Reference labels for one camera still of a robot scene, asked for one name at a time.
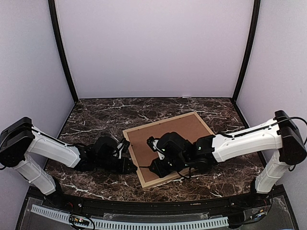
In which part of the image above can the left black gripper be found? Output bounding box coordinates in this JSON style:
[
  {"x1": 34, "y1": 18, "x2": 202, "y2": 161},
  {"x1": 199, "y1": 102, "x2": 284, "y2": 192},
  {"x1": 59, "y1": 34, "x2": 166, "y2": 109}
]
[{"x1": 96, "y1": 157, "x2": 137, "y2": 175}]

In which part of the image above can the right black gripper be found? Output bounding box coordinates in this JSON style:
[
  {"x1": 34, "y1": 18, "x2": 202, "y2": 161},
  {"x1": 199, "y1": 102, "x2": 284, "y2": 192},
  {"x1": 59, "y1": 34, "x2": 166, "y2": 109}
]
[{"x1": 147, "y1": 157, "x2": 189, "y2": 180}]

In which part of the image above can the wooden picture frame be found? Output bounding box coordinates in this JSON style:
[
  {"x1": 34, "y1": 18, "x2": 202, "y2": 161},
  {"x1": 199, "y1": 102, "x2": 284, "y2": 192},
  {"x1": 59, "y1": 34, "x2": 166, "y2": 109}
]
[{"x1": 123, "y1": 112, "x2": 217, "y2": 189}]

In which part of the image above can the red handled screwdriver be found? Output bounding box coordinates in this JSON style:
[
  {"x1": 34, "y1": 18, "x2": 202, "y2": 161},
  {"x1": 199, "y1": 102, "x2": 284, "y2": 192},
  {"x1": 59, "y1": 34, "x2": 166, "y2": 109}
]
[{"x1": 139, "y1": 165, "x2": 151, "y2": 169}]

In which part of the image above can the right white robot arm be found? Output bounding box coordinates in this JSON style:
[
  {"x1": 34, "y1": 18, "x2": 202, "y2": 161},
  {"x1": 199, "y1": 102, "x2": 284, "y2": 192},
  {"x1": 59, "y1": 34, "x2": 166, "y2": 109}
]
[{"x1": 147, "y1": 110, "x2": 307, "y2": 208}]

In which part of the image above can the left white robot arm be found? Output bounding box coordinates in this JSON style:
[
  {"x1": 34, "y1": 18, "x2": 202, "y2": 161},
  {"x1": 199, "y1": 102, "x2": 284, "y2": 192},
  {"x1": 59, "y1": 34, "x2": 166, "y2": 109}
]
[{"x1": 0, "y1": 117, "x2": 137, "y2": 209}]

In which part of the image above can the small circuit board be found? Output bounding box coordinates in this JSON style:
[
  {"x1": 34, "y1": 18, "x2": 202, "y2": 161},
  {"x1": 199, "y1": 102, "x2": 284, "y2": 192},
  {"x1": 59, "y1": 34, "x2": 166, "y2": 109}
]
[{"x1": 69, "y1": 215, "x2": 90, "y2": 227}]

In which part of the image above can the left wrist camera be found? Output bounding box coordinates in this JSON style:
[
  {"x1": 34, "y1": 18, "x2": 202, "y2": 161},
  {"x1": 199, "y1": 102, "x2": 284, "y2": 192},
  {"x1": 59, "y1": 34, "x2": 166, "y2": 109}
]
[{"x1": 118, "y1": 139, "x2": 130, "y2": 159}]

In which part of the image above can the white slotted cable duct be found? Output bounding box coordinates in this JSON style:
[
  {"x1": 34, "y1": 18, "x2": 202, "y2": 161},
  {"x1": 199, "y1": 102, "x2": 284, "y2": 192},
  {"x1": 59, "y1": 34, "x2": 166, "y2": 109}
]
[{"x1": 31, "y1": 205, "x2": 229, "y2": 230}]

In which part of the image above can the black front rail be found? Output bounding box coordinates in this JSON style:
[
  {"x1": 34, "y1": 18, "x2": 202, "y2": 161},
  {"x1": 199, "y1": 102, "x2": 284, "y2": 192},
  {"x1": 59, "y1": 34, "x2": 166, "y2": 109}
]
[{"x1": 26, "y1": 185, "x2": 283, "y2": 218}]

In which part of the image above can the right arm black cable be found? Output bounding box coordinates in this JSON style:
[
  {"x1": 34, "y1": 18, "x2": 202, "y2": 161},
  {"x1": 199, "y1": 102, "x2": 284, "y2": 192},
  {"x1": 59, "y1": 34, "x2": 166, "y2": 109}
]
[{"x1": 275, "y1": 116, "x2": 307, "y2": 147}]

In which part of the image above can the left black corner post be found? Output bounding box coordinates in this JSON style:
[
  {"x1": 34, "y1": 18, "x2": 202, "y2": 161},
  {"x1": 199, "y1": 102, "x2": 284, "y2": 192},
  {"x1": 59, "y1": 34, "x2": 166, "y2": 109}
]
[{"x1": 48, "y1": 0, "x2": 79, "y2": 103}]

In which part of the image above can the black corner post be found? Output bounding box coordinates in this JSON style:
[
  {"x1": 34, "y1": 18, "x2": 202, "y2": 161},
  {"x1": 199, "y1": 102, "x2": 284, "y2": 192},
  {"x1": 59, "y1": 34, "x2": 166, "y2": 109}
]
[
  {"x1": 231, "y1": 0, "x2": 261, "y2": 104},
  {"x1": 48, "y1": 0, "x2": 79, "y2": 103}
]

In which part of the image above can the right black corner post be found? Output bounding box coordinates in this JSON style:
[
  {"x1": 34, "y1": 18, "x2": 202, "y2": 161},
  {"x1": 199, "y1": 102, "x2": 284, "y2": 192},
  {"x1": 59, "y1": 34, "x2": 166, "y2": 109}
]
[{"x1": 231, "y1": 0, "x2": 261, "y2": 104}]

